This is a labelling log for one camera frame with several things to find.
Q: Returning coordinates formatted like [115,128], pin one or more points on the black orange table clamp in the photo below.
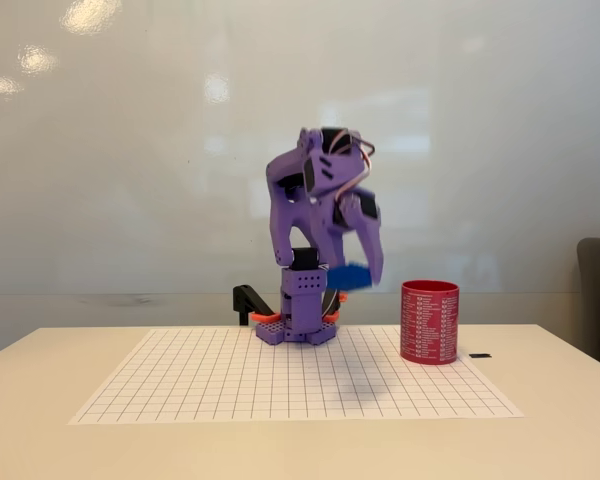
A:
[245,299]
[341,300]

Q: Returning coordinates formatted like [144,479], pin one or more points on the small flat black object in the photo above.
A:
[480,355]

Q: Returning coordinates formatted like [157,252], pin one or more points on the blue toy brick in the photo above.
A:
[350,277]

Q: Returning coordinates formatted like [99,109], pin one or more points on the purple robot arm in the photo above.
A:
[281,210]

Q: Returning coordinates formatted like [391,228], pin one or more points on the white grid paper mat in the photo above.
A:
[205,380]

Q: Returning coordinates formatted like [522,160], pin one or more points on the red cup white print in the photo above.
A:
[430,325]

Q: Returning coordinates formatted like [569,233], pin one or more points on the purple gripper black servo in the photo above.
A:
[352,223]

